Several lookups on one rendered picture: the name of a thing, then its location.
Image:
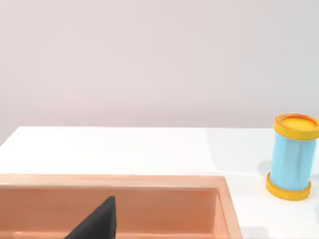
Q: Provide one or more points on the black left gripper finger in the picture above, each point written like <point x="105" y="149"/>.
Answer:
<point x="102" y="221"/>

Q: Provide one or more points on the shallow salmon-coloured box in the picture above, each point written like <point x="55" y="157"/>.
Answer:
<point x="174" y="209"/>

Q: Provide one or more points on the light blue and yellow can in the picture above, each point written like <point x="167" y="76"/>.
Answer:
<point x="291" y="159"/>

